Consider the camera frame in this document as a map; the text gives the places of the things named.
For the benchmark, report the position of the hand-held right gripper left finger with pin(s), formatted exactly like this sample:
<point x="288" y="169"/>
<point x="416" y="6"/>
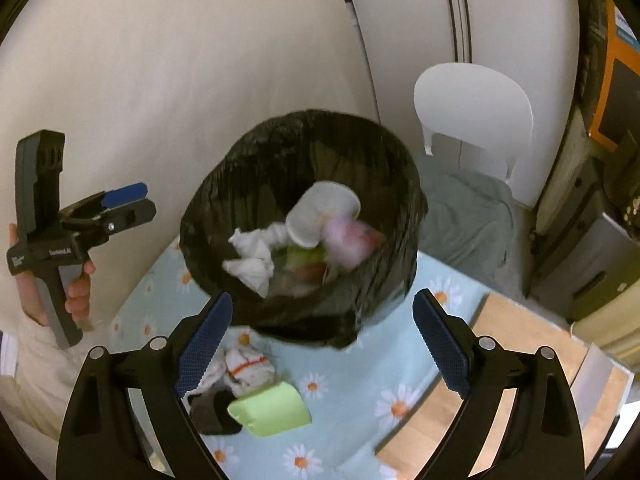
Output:
<point x="207" y="340"/>

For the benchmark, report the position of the daisy print tablecloth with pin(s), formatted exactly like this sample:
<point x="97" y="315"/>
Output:
<point x="345" y="395"/>

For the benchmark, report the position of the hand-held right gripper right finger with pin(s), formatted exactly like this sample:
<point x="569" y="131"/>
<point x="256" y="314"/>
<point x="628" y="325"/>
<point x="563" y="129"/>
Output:
<point x="440" y="340"/>

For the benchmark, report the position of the grey green cushion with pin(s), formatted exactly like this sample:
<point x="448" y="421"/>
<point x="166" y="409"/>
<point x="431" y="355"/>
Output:
<point x="465" y="215"/>

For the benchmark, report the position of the white sock with orange stripe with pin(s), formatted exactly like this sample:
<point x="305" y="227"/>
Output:
<point x="247" y="367"/>

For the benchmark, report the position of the green wrapper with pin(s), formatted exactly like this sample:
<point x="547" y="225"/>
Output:
<point x="302" y="256"/>

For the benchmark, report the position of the white tissue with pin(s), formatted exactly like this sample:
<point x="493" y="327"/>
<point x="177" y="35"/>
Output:
<point x="252" y="260"/>

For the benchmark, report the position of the wooden cutting board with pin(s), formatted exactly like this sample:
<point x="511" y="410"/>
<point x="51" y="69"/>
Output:
<point x="500" y="385"/>

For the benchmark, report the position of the white wardrobe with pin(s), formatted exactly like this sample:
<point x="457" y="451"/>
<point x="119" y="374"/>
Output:
<point x="500" y="10"/>

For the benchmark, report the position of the bin with black bag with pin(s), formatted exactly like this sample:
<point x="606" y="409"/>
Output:
<point x="380" y="170"/>

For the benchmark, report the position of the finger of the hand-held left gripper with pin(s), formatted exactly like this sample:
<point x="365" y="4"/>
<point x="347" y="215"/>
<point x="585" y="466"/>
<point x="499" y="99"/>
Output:
<point x="125" y="193"/>
<point x="135" y="215"/>

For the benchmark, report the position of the person's left hand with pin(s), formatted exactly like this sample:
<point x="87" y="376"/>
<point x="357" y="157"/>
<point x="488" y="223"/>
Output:
<point x="77" y="290"/>

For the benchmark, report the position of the colourful snack packet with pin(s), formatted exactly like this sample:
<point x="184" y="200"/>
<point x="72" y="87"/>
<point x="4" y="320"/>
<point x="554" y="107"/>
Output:
<point x="352" y="242"/>

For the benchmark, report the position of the orange cardboard box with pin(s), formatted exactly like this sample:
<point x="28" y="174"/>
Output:
<point x="617" y="85"/>

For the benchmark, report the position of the white paper cup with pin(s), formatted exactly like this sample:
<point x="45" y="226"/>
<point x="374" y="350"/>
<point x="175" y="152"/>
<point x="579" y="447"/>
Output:
<point x="320" y="210"/>

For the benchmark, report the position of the white plastic chair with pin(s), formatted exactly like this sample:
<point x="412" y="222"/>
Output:
<point x="470" y="100"/>

